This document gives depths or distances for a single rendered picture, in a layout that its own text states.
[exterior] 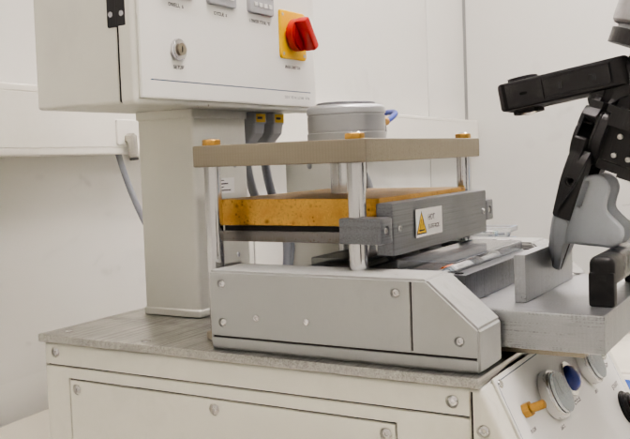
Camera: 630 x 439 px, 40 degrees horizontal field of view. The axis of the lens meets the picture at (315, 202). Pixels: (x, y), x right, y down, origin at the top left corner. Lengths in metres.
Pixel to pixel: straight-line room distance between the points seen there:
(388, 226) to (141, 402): 0.29
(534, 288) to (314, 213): 0.20
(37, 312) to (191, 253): 0.45
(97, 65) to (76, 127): 0.47
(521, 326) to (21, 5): 0.89
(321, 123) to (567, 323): 0.31
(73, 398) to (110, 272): 0.57
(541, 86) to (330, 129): 0.20
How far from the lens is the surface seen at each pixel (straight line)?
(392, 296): 0.69
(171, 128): 0.95
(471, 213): 0.90
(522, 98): 0.79
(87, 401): 0.90
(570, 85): 0.78
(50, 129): 1.28
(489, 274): 0.79
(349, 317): 0.71
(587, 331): 0.70
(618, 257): 0.74
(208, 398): 0.80
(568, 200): 0.77
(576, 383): 0.82
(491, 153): 3.34
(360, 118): 0.85
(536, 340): 0.71
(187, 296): 0.95
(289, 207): 0.80
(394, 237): 0.74
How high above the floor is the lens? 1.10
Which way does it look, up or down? 3 degrees down
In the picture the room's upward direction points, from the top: 2 degrees counter-clockwise
